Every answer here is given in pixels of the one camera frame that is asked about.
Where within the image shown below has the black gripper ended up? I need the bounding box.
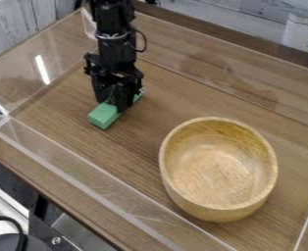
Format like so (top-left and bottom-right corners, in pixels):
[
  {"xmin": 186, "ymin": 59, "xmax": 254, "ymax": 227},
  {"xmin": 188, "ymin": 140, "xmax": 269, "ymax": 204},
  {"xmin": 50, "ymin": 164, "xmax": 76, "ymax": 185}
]
[{"xmin": 84, "ymin": 28, "xmax": 145, "ymax": 113}]

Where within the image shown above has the green rectangular block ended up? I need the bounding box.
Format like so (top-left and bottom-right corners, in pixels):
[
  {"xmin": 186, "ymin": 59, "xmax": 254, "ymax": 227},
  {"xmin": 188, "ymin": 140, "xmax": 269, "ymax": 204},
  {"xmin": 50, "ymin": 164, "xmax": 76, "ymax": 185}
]
[{"xmin": 87, "ymin": 90, "xmax": 145, "ymax": 130}]

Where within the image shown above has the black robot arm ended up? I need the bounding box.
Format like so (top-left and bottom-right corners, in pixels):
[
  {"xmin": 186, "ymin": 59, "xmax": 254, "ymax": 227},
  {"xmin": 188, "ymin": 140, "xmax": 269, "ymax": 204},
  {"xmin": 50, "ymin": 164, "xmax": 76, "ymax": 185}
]
[{"xmin": 84, "ymin": 0, "xmax": 147, "ymax": 113}]

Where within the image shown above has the brown wooden bowl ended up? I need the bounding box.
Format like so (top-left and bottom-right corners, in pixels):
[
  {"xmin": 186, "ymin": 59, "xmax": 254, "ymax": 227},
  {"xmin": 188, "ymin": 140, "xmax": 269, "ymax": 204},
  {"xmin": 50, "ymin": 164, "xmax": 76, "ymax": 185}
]
[{"xmin": 157, "ymin": 117, "xmax": 278, "ymax": 223}]

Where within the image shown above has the white cylindrical container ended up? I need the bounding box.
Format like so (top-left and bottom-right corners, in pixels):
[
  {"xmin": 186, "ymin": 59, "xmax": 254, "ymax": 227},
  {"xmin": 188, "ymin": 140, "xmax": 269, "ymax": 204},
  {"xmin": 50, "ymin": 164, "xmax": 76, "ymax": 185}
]
[{"xmin": 281, "ymin": 9, "xmax": 308, "ymax": 52}]

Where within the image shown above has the grey metal clamp plate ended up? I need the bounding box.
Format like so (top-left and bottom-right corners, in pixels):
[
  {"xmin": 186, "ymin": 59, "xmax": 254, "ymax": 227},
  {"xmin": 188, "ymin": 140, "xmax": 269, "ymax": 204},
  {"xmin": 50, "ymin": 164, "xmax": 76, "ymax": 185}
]
[{"xmin": 29, "ymin": 214, "xmax": 83, "ymax": 251}]

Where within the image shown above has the clear acrylic corner bracket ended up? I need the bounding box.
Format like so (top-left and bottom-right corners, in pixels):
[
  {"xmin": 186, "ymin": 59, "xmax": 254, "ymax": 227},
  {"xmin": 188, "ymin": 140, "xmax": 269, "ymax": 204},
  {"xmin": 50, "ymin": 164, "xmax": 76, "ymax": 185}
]
[{"xmin": 81, "ymin": 8, "xmax": 96, "ymax": 40}]

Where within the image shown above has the clear acrylic enclosure wall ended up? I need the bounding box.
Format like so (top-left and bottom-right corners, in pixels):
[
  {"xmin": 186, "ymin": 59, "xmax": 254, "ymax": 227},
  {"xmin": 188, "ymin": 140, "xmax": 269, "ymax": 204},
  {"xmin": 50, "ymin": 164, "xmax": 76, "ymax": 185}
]
[{"xmin": 0, "ymin": 5, "xmax": 308, "ymax": 251}]

